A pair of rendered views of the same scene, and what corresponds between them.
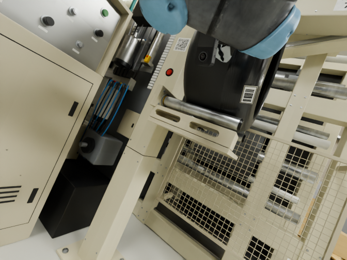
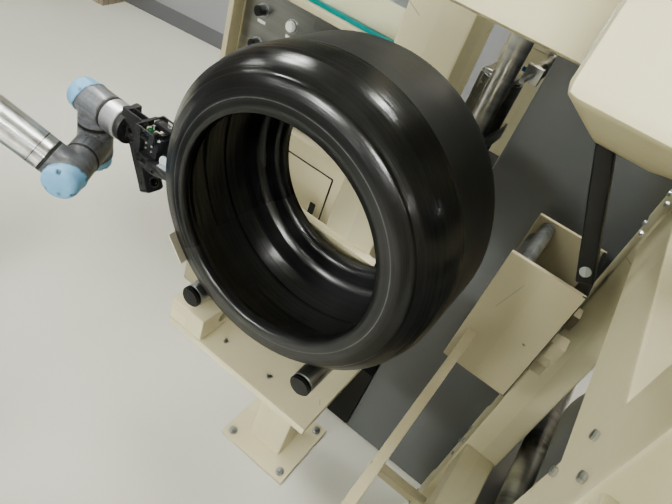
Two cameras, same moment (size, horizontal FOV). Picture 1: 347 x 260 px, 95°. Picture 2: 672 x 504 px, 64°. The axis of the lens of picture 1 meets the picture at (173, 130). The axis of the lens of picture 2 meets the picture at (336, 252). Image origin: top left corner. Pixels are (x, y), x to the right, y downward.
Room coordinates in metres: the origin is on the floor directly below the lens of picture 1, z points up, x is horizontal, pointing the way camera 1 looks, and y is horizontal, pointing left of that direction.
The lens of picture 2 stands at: (0.69, -0.95, 1.71)
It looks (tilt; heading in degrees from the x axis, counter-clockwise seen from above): 38 degrees down; 82
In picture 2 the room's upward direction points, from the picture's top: 22 degrees clockwise
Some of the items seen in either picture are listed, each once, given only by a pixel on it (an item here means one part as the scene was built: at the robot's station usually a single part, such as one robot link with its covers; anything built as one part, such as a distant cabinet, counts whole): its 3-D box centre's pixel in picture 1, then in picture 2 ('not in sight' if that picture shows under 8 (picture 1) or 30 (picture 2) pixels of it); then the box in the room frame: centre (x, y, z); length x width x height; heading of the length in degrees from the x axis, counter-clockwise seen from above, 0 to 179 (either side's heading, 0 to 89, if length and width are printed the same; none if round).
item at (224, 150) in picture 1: (197, 139); (287, 327); (0.76, -0.12, 0.80); 0.37 x 0.36 x 0.02; 151
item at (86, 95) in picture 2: not in sight; (96, 103); (0.23, 0.09, 1.07); 0.11 x 0.08 x 0.09; 151
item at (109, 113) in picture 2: not in sight; (122, 120); (0.30, 0.05, 1.07); 0.08 x 0.05 x 0.08; 61
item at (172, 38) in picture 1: (169, 52); not in sight; (0.89, 0.20, 1.19); 0.05 x 0.04 x 0.48; 151
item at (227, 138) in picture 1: (190, 125); (245, 280); (0.64, -0.06, 0.83); 0.36 x 0.09 x 0.06; 61
